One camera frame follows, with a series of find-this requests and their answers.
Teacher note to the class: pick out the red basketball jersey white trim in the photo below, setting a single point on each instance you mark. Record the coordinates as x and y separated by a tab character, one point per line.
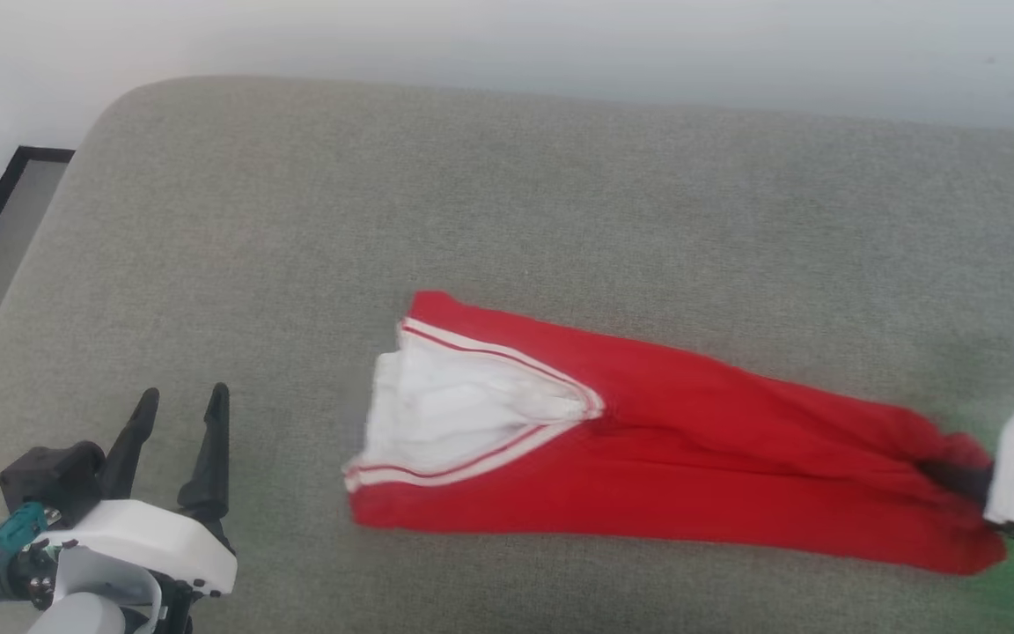
692	458

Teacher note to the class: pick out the black framed grey panel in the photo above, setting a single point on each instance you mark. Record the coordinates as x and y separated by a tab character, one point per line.
5	238

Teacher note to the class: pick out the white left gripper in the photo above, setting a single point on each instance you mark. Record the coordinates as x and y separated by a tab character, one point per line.
155	541

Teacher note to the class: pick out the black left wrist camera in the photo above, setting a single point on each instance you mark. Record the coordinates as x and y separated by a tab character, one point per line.
49	480

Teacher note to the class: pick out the grey fabric sofa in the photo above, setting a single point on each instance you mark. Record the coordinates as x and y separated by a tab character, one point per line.
472	194

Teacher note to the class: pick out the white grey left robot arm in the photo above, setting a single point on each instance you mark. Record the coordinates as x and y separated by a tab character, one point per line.
76	616

